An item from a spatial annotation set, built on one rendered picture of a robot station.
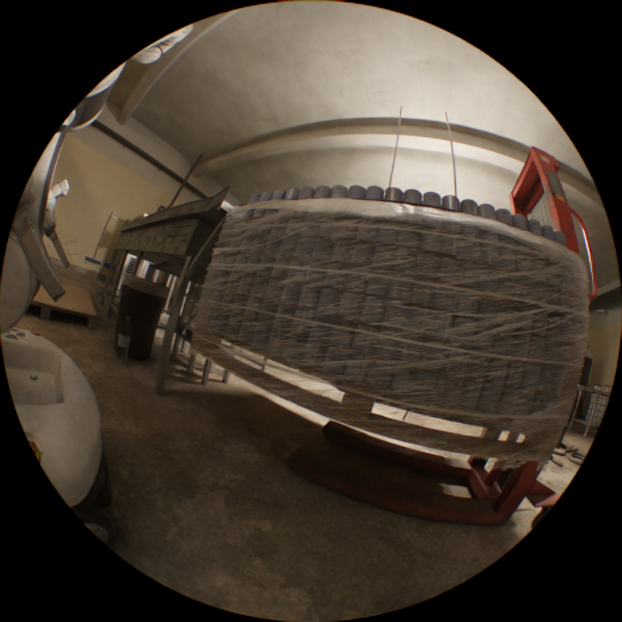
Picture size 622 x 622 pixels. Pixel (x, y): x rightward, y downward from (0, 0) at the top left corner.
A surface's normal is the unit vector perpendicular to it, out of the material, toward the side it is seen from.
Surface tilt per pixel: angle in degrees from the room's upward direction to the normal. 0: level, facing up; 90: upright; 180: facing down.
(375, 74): 180
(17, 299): 93
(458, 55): 180
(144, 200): 90
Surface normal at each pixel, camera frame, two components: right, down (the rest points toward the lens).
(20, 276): 0.93, 0.22
